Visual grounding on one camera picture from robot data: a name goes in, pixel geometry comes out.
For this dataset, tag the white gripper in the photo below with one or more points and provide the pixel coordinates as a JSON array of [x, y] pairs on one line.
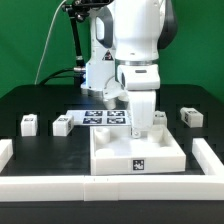
[[137, 85]]

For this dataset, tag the white square tabletop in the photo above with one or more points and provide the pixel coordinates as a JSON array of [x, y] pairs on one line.
[[113, 151]]

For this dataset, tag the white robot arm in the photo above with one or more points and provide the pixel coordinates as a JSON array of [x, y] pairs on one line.
[[126, 37]]

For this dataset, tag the white marker plate with tags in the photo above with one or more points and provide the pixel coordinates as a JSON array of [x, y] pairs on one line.
[[99, 117]]

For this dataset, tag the white U-shaped obstacle fence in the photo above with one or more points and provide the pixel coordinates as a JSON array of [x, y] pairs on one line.
[[207, 186]]

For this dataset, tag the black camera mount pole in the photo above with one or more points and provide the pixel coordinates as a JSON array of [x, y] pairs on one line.
[[78, 11]]

